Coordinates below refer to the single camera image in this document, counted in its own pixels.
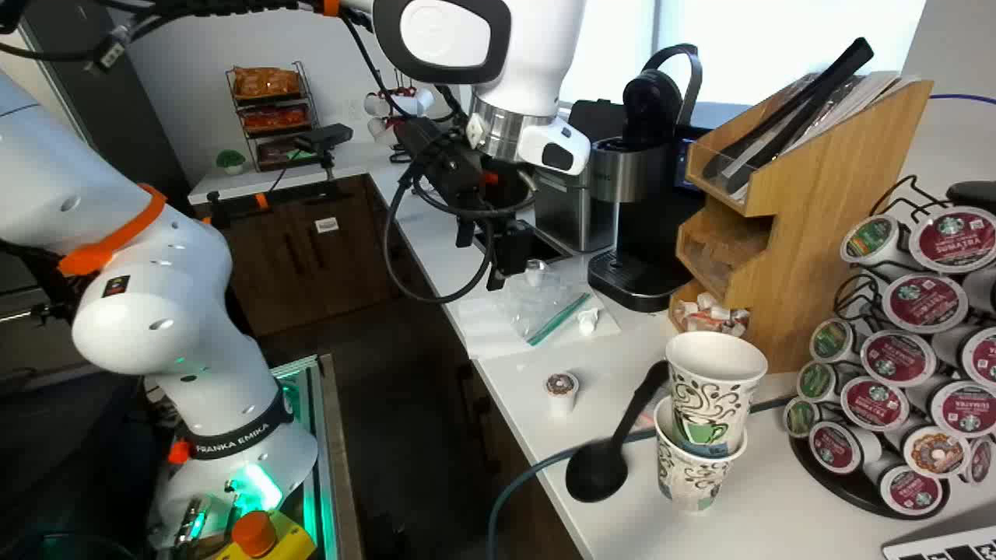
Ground snack shelf rack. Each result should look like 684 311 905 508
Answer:
223 63 315 170

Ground black desk device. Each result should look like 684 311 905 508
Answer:
289 120 355 169

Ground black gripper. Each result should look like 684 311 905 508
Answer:
461 153 541 291

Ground wooden condiment organizer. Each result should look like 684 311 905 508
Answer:
668 70 935 377

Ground dark teal power cable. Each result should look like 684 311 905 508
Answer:
482 393 798 560

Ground donut print coffee pod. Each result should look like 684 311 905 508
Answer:
541 369 581 417

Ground black tongs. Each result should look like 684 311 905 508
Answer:
704 33 877 195

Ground dark wood cabinet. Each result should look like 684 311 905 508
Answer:
200 174 586 560

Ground black silver coffee machine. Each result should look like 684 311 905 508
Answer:
586 40 711 314

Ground clear zip bag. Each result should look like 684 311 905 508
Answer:
507 273 594 348

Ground yellow emergency stop button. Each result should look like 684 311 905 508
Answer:
211 508 315 560

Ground large black plastic spoon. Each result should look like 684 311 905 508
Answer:
563 359 672 508

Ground small white creamer cup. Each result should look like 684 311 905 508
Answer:
679 291 717 327
713 302 755 337
572 302 606 337

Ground red lid coffee pod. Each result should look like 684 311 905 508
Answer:
960 324 996 393
927 379 996 441
882 272 971 337
877 463 949 519
909 201 996 273
838 374 911 435
808 421 865 477
855 327 940 390
961 435 996 488

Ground printed paper cup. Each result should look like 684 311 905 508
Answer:
663 330 772 460
651 401 752 517

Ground brown lid coffee pod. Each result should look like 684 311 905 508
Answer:
899 423 974 481

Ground stainless steel trash bin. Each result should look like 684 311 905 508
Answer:
534 138 618 259

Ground thin blue cable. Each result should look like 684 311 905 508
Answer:
927 86 996 109

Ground green lid coffee pod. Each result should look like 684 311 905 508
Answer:
841 215 902 266
809 314 859 367
782 394 821 441
794 359 841 403

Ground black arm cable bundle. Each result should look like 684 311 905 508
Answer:
91 0 541 308

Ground wire mug rack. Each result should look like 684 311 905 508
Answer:
362 65 439 149

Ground black wire pod carousel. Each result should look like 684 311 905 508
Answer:
782 170 996 521

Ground bright window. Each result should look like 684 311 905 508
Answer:
578 0 927 106

